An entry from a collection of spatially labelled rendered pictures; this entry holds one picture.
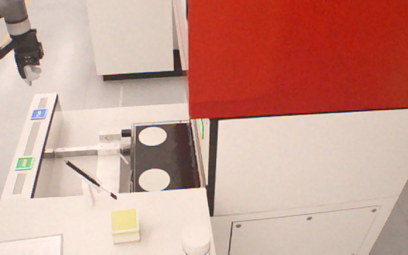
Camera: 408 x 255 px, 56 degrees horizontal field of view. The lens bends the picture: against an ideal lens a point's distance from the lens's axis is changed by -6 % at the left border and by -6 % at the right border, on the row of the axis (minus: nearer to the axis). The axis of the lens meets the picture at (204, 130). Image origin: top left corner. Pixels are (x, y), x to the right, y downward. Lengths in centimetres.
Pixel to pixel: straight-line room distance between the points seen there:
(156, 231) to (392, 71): 76
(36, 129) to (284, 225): 94
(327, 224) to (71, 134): 104
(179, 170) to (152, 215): 26
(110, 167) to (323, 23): 85
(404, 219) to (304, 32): 186
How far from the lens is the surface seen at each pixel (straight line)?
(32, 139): 151
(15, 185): 136
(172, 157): 141
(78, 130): 170
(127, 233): 107
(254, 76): 100
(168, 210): 118
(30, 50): 142
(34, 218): 124
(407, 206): 274
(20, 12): 137
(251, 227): 143
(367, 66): 110
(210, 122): 106
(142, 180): 135
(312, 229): 153
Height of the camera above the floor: 189
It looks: 41 degrees down
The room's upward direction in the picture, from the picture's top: 1 degrees clockwise
